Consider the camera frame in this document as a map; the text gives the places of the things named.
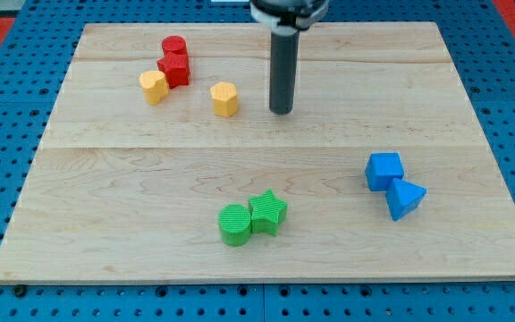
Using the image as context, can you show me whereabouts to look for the red cylinder block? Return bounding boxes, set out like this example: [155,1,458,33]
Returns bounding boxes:
[161,35,188,55]

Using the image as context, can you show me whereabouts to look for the red star block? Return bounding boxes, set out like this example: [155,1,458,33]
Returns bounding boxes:
[156,53,190,89]

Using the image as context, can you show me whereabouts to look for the yellow heart block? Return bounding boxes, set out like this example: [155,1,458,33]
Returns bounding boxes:
[139,70,170,106]

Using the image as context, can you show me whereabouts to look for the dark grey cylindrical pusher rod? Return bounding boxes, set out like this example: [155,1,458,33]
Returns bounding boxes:
[269,30,300,114]

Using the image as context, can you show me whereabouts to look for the black and white robot wrist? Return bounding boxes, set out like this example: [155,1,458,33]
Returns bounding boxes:
[249,0,330,30]

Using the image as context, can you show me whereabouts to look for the blue triangular prism block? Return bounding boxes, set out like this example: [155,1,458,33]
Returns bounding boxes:
[385,178,427,221]

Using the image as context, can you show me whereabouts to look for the light wooden board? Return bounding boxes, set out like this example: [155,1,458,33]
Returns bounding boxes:
[0,22,515,285]

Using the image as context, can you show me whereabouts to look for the green cylinder block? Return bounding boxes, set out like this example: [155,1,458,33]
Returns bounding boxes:
[218,204,251,247]

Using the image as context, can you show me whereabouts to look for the green star block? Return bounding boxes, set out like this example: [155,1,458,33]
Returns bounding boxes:
[249,190,288,236]

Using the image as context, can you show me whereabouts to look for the blue cube block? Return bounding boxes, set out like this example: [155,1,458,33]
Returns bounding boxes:
[365,152,405,191]

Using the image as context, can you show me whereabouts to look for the yellow hexagon block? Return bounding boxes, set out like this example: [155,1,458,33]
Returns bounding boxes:
[210,81,239,117]

